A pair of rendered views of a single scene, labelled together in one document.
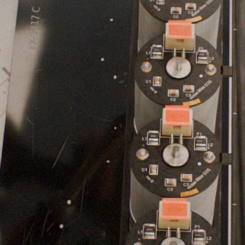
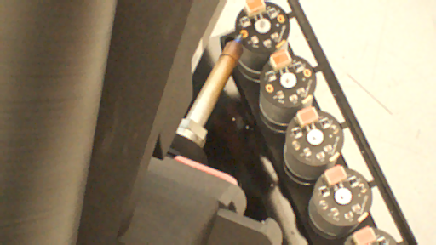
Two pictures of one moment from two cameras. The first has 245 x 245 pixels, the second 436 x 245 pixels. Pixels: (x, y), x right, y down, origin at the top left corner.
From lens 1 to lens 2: 0.14 m
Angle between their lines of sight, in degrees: 16
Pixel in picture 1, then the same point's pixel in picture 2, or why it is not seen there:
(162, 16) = (287, 105)
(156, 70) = (302, 145)
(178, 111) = (335, 171)
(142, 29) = (269, 110)
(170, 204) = (361, 234)
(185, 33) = (312, 116)
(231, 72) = (347, 124)
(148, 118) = (305, 169)
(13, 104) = not seen: hidden behind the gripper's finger
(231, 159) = (375, 183)
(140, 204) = (329, 227)
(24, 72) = not seen: hidden behind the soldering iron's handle
